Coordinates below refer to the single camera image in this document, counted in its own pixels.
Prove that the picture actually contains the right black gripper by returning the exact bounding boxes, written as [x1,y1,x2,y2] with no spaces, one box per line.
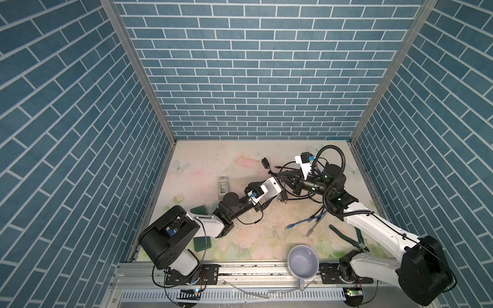
[279,169,333,199]

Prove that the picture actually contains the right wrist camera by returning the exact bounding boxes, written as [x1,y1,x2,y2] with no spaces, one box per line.
[295,152,315,180]

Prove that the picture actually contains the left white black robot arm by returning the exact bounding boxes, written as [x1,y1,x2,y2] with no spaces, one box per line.
[138,186,267,277]

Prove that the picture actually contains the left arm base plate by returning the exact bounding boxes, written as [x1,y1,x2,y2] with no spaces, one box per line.
[165,264,220,286]

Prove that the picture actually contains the blue ethernet cable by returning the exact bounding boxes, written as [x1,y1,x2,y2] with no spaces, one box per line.
[284,209,331,230]

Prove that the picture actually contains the lavender mug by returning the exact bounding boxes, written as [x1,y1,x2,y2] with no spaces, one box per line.
[287,245,319,291]

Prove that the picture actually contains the green handled pliers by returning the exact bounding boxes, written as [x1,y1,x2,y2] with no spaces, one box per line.
[329,225,369,252]

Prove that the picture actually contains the black power adapter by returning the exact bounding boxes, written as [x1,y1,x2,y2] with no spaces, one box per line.
[261,158,277,178]
[277,190,289,204]

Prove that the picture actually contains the aluminium frame rail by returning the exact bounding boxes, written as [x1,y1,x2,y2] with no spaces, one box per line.
[101,261,418,307]

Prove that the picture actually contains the green network switch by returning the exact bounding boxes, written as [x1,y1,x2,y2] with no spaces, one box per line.
[190,205,212,252]

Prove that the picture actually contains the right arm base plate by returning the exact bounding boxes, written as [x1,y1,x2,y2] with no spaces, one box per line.
[318,263,374,284]

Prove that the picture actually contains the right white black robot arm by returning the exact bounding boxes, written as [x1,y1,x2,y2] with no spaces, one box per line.
[277,164,457,306]

